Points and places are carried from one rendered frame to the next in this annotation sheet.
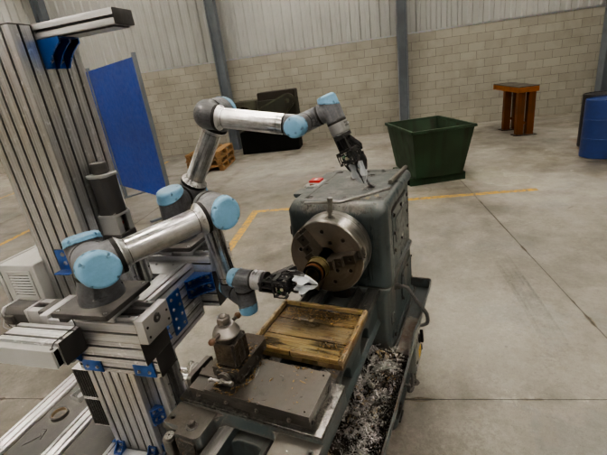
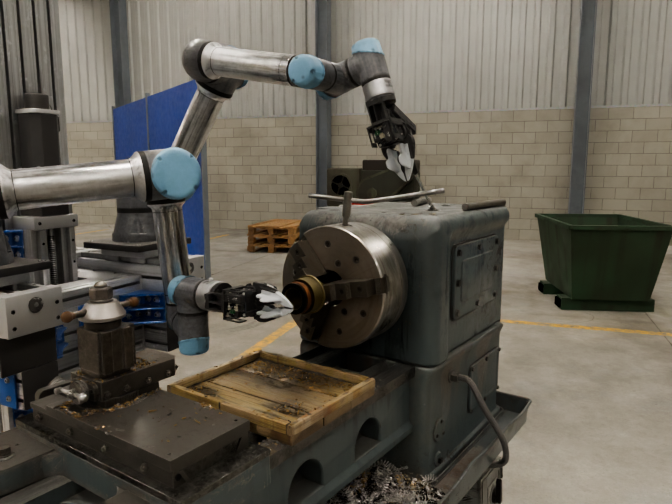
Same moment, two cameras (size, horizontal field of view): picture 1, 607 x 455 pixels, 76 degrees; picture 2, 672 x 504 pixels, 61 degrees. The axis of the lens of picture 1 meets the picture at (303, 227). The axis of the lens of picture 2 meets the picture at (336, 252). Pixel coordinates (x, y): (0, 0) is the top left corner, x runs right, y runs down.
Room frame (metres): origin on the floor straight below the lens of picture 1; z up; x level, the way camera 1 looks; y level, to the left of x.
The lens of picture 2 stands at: (0.04, -0.29, 1.38)
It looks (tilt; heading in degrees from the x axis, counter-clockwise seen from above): 9 degrees down; 8
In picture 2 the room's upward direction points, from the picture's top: straight up
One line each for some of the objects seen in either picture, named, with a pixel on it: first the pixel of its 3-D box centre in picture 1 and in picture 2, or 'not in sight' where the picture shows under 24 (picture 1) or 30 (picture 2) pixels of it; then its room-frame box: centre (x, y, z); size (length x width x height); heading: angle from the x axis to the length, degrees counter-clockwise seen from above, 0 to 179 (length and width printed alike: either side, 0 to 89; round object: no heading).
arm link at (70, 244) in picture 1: (87, 252); not in sight; (1.18, 0.71, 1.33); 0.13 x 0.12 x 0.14; 36
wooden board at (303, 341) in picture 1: (310, 329); (272, 389); (1.22, 0.03, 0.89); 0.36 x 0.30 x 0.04; 63
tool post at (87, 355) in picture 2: (232, 346); (108, 344); (0.94, 0.25, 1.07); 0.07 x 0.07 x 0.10; 63
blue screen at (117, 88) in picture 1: (107, 136); (151, 181); (7.43, 3.32, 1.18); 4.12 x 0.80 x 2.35; 42
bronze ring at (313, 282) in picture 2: (316, 269); (305, 295); (1.33, -0.03, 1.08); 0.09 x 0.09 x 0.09; 63
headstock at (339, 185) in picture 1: (354, 220); (407, 268); (1.83, -0.26, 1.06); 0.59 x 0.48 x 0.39; 153
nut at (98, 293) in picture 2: (223, 318); (100, 290); (0.94, 0.26, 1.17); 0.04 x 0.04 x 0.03
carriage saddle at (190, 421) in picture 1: (254, 412); (110, 460); (0.86, 0.21, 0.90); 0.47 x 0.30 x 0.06; 63
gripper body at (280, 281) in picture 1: (277, 283); (235, 301); (1.27, 0.12, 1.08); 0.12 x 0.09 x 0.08; 63
